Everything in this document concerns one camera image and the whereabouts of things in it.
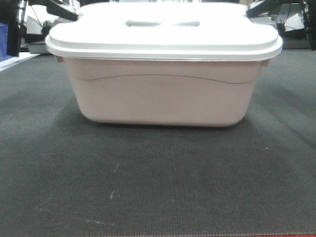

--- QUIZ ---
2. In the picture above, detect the white plastic lidded bin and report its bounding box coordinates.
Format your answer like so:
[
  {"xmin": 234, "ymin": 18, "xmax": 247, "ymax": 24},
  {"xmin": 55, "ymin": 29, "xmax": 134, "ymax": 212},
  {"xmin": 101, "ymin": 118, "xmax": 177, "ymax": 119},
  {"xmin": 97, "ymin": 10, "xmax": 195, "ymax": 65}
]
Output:
[{"xmin": 45, "ymin": 1, "xmax": 283, "ymax": 127}]

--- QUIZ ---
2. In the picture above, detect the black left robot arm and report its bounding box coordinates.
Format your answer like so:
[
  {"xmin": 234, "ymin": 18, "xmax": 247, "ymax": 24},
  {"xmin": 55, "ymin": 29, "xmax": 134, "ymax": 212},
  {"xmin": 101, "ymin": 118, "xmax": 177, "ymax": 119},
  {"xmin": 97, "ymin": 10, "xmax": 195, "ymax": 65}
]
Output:
[{"xmin": 0, "ymin": 0, "xmax": 78, "ymax": 56}]

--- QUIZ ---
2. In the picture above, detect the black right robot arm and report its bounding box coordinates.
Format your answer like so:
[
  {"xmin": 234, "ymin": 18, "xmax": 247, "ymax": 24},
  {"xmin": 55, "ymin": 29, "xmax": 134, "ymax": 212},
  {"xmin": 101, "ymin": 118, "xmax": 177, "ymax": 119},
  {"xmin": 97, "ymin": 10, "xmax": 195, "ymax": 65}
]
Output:
[{"xmin": 246, "ymin": 0, "xmax": 316, "ymax": 51}]

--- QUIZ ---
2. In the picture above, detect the dark grey floor mat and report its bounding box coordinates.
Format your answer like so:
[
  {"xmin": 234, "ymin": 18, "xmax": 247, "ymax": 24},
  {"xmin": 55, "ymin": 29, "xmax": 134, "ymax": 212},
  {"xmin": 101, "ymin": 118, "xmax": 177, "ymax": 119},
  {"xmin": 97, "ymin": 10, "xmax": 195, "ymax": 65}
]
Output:
[{"xmin": 0, "ymin": 50, "xmax": 316, "ymax": 237}]

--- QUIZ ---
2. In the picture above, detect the blue crate at left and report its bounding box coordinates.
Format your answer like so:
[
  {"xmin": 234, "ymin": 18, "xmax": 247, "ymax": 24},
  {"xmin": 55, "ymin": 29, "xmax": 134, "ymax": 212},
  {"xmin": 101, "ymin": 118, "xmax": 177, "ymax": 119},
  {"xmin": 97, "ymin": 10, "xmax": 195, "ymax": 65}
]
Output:
[{"xmin": 0, "ymin": 23, "xmax": 8, "ymax": 61}]

